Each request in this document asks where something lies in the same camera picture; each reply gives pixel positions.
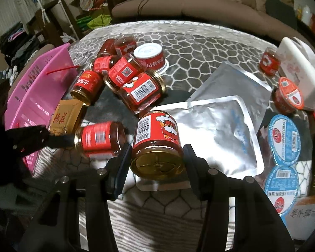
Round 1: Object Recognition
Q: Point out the silver foil pouch front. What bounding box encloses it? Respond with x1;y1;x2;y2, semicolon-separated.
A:
136;96;265;179

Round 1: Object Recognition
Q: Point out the pile of folded clothes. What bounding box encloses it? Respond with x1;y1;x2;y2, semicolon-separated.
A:
0;22;40;73

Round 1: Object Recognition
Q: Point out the brown three-seat sofa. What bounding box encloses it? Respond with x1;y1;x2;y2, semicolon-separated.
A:
111;0;315;50

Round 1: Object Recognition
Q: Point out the red sauce jar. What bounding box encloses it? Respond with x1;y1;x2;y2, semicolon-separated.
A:
131;110;184;180

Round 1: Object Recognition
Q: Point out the brown tea packet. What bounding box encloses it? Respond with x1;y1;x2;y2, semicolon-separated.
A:
49;100;83;136

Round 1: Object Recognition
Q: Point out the white tissue box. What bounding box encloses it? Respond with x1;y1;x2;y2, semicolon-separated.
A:
277;37;315;111

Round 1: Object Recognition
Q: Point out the red lidded cup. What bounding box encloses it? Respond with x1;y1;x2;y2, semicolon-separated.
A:
273;77;305;115

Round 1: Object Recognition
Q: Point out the blue lid cup middle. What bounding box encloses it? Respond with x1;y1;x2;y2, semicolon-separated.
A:
264;165;299;217

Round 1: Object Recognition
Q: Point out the pink plastic basket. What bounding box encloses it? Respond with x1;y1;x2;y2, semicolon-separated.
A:
4;42;80;174

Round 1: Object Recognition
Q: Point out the silver foil pouch rear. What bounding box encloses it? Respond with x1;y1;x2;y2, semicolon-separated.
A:
188;62;272;131

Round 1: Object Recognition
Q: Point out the silver foil pouch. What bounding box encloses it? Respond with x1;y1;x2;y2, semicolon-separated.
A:
188;62;272;131
136;96;265;179

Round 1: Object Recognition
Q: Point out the dark green cushion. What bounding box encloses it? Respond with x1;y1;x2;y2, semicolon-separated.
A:
265;0;298;30

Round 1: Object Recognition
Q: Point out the white lid red tub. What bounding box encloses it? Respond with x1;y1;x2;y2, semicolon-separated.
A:
133;43;169;75

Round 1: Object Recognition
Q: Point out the small red jar by tissue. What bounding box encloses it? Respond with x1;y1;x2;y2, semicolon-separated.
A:
259;47;281;77

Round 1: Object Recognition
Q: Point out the blue lid cup upper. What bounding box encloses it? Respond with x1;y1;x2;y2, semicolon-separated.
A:
267;114;301;166

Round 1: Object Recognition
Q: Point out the blue lid cup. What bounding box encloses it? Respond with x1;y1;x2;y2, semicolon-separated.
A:
264;165;299;217
267;114;301;166

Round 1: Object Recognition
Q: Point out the white garment steamer stand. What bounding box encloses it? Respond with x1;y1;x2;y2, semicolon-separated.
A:
36;0;83;40

